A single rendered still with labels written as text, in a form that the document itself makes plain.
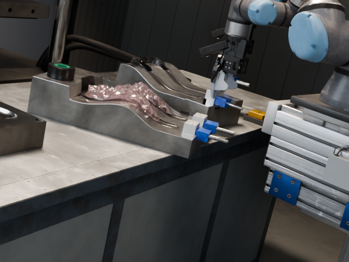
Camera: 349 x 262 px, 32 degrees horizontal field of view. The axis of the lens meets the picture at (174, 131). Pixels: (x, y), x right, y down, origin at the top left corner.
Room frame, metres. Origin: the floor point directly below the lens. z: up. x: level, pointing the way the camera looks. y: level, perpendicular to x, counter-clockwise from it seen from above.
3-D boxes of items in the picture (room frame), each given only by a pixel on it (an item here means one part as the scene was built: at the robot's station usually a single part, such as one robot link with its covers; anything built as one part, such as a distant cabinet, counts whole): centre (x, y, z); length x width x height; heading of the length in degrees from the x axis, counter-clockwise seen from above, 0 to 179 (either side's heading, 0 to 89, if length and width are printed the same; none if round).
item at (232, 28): (1.96, -0.13, 1.14); 0.08 x 0.08 x 0.05
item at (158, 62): (2.11, 0.06, 0.92); 0.35 x 0.16 x 0.09; 61
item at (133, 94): (1.78, 0.16, 0.90); 0.26 x 0.18 x 0.08; 78
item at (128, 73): (2.13, 0.06, 0.87); 0.50 x 0.26 x 0.14; 61
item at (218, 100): (1.94, -0.14, 0.90); 0.13 x 0.05 x 0.05; 61
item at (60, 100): (1.77, 0.16, 0.85); 0.50 x 0.26 x 0.11; 78
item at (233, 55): (1.95, -0.13, 1.06); 0.09 x 0.08 x 0.12; 61
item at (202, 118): (1.78, -0.11, 0.85); 0.13 x 0.05 x 0.05; 78
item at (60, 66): (1.76, 0.37, 0.93); 0.08 x 0.08 x 0.04
